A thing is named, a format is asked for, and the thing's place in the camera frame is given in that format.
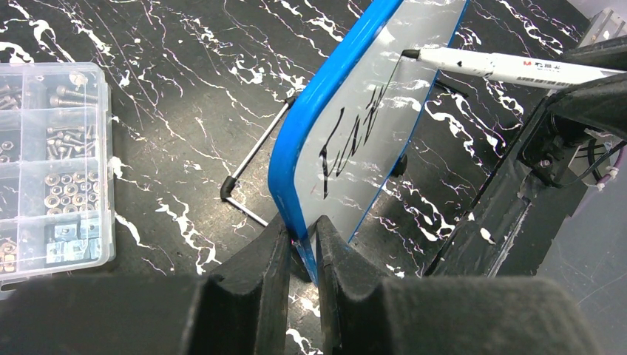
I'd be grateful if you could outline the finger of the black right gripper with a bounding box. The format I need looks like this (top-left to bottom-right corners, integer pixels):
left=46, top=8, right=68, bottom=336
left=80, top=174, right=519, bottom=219
left=547, top=36, right=626, bottom=141

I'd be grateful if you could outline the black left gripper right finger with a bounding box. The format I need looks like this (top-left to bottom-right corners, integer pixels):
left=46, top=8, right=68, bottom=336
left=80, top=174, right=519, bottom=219
left=315, top=216, right=395, bottom=354

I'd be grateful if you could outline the clear plastic screw box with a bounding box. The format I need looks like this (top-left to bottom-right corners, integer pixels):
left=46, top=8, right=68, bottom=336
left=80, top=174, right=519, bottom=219
left=1, top=62, right=116, bottom=285

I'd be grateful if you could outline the blue framed whiteboard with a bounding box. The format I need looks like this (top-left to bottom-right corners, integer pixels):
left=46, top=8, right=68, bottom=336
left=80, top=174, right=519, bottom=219
left=268, top=1, right=467, bottom=282

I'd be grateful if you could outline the white marker pen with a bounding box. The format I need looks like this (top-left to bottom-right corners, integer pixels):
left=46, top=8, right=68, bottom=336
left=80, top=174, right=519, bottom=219
left=401, top=47, right=624, bottom=90

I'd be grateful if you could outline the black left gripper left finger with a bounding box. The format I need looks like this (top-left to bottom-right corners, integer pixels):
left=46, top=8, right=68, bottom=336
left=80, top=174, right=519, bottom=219
left=183, top=214, right=291, bottom=354

